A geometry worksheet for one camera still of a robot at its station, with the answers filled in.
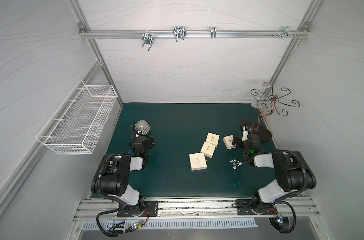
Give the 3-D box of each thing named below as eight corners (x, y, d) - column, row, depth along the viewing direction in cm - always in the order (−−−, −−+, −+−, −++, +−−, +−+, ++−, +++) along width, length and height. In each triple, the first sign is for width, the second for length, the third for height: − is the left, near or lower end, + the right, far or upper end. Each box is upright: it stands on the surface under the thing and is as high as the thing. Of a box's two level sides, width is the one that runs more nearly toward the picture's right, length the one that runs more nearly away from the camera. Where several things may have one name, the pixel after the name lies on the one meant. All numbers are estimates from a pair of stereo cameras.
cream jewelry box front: (191, 170, 88) (191, 168, 85) (189, 156, 94) (189, 154, 91) (206, 169, 89) (207, 166, 86) (203, 155, 95) (204, 152, 92)
